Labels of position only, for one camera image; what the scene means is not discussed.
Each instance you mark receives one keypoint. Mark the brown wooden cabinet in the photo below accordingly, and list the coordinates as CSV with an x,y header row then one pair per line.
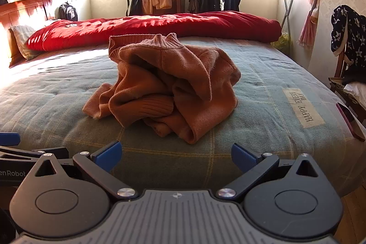
x,y
177,2

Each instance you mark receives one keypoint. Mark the black backpack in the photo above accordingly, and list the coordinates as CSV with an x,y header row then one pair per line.
x,y
67,12

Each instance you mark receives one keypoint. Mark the black cloth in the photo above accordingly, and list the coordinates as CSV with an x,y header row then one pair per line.
x,y
354,75

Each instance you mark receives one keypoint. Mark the plaid pillow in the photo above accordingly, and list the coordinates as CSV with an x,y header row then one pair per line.
x,y
24,38

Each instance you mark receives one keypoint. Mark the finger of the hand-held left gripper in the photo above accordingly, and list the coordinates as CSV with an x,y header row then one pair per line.
x,y
10,138
20,154

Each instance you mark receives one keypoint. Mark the olive hanging cloth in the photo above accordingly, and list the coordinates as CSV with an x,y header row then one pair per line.
x,y
194,4

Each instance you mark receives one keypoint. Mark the bed with blue plaid sheet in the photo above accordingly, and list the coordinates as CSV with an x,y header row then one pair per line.
x,y
57,95

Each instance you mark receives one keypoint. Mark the black hanging bag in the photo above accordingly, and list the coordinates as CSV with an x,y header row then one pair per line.
x,y
135,4

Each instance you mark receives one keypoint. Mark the white folded cloth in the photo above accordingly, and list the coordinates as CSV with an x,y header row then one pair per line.
x,y
356,92

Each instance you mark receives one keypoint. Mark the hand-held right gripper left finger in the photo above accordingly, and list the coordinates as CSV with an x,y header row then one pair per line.
x,y
108,156

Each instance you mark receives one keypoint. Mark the yellow plastic bag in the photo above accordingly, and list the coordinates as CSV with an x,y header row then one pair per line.
x,y
281,41

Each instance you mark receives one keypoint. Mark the orange knit sweater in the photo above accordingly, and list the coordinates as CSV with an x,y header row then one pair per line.
x,y
160,84

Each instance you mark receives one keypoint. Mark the wooden headboard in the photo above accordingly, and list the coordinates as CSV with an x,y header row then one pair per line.
x,y
23,12

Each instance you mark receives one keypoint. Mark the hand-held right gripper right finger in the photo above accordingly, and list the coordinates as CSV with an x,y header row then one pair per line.
x,y
243,156

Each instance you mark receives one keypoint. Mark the red quilt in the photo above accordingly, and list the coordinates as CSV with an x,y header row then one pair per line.
x,y
171,25

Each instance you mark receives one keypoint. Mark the wooden chair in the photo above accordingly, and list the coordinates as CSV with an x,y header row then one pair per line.
x,y
338,84

